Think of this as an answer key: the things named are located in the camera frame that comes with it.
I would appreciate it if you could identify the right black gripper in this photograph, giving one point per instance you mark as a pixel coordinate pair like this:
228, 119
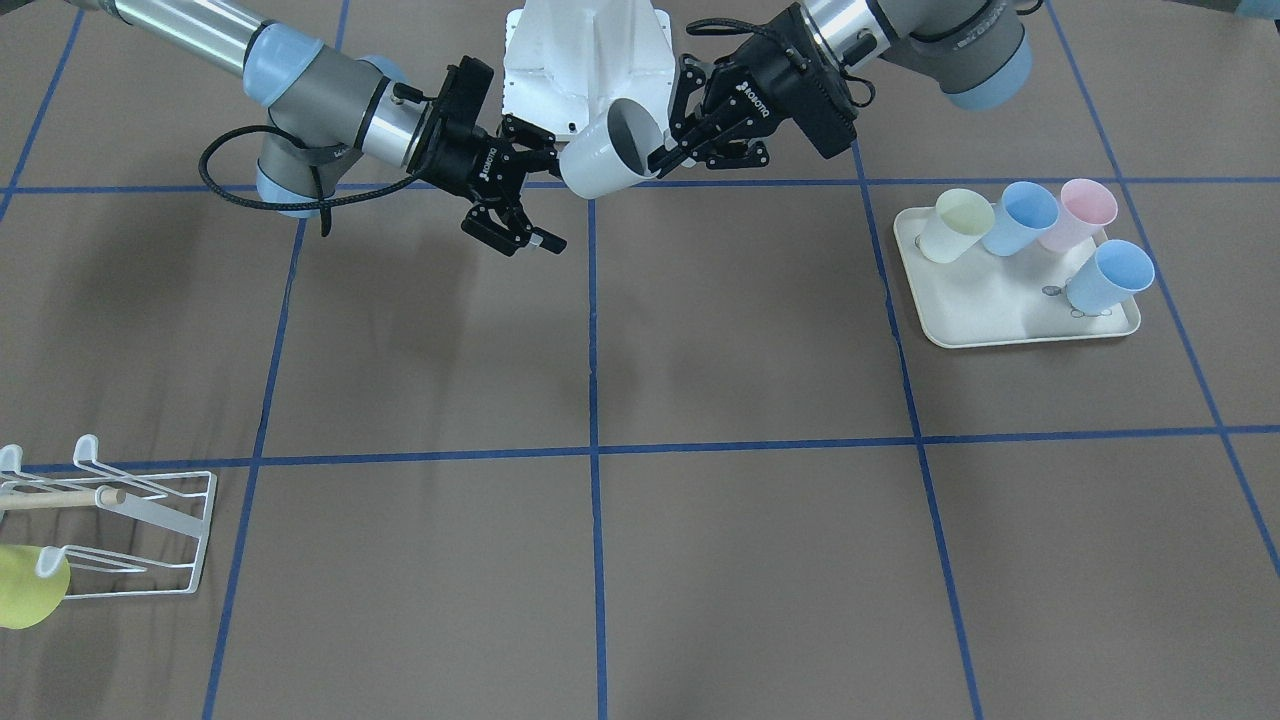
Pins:
477, 166

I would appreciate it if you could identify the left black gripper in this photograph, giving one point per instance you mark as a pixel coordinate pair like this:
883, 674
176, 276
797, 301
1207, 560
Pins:
757, 88

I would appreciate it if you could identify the grey plastic cup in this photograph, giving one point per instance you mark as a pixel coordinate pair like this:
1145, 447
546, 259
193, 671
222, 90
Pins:
611, 154

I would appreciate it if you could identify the yellow plastic cup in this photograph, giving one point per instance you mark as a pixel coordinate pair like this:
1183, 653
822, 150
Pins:
34, 581

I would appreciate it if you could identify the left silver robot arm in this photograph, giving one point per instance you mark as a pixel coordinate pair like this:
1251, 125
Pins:
978, 52

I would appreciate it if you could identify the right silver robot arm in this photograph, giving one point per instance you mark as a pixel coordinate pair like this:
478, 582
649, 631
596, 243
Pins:
342, 130

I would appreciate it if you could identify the white plastic cup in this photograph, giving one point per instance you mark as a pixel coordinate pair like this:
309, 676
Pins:
959, 219

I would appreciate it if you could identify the near light blue cup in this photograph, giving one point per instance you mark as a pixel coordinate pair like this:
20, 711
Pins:
1026, 210

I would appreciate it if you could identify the light blue cup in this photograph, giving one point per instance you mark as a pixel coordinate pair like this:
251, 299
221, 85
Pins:
1026, 210
1115, 271

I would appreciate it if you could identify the pink plastic cup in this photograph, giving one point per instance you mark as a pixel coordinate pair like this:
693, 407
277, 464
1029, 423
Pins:
1085, 207

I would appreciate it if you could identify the far light blue cup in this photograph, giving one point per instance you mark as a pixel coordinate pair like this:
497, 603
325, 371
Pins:
1115, 271

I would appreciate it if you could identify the cream plastic tray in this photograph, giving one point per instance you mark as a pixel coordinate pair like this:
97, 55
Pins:
983, 300

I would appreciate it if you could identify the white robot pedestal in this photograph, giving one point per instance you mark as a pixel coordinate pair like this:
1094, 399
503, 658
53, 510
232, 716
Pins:
567, 61

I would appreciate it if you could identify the white wire cup rack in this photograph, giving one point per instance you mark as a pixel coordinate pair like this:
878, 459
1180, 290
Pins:
107, 530

